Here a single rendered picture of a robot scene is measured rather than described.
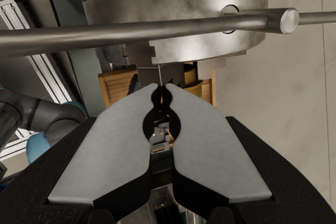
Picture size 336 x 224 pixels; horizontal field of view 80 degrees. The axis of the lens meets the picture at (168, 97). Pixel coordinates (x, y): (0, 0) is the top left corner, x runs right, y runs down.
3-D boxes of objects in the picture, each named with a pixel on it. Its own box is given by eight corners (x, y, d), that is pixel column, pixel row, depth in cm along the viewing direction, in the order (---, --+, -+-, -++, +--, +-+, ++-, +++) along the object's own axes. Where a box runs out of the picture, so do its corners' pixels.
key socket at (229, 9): (226, 5, 27) (240, 4, 25) (224, 31, 29) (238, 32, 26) (205, 6, 26) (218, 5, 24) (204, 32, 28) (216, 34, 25)
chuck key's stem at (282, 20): (222, 10, 27) (303, 7, 18) (221, 27, 28) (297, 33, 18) (208, 10, 27) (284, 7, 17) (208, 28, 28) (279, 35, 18)
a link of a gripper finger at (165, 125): (183, 114, 47) (146, 123, 45) (182, 107, 46) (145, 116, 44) (191, 124, 43) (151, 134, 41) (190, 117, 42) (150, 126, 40)
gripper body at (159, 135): (163, 131, 52) (115, 143, 49) (159, 101, 48) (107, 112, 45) (172, 149, 45) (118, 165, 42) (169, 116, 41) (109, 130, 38)
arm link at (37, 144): (32, 125, 42) (17, 150, 35) (87, 113, 45) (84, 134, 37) (45, 155, 45) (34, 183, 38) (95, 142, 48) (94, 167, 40)
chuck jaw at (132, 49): (158, 29, 37) (122, 42, 28) (183, 27, 35) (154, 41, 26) (165, 85, 42) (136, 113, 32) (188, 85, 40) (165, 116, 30)
